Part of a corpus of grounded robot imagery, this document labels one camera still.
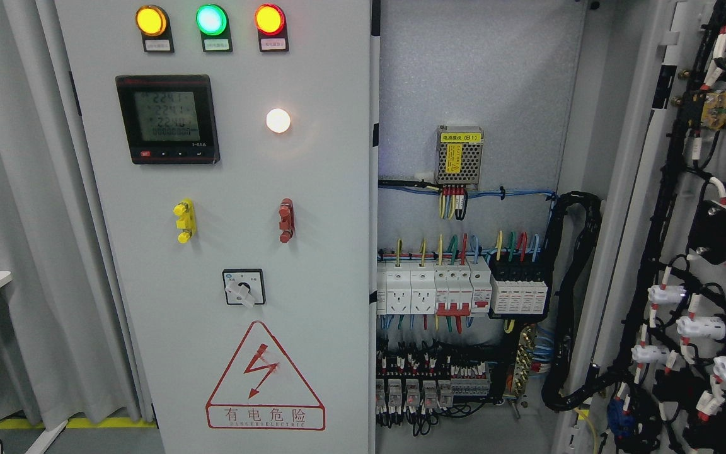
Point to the black digital power meter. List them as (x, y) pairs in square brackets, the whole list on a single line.
[(169, 119)]

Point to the black surge protector block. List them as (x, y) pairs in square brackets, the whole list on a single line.
[(520, 290)]

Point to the white socket breaker row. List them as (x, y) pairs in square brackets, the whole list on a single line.
[(445, 290)]

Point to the white indicator lamp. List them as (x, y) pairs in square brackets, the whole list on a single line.
[(278, 120)]

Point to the metal mesh power supply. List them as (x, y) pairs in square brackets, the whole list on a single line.
[(459, 153)]

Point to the red electric danger warning sticker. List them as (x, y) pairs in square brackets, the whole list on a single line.
[(262, 389)]

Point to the left grey curtain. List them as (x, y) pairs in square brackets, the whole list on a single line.
[(65, 343)]

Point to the yellow indicator lamp left door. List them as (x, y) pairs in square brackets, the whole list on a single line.
[(153, 23)]

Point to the green indicator lamp left door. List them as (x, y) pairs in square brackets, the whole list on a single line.
[(213, 25)]

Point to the grey cabinet door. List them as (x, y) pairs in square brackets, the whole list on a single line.
[(316, 285), (640, 364)]

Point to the relay terminal row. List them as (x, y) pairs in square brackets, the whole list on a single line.
[(418, 385)]

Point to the brass right ground bar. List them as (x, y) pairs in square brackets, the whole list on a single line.
[(519, 373)]

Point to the red indicator lamp left door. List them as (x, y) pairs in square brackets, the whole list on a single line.
[(270, 22)]

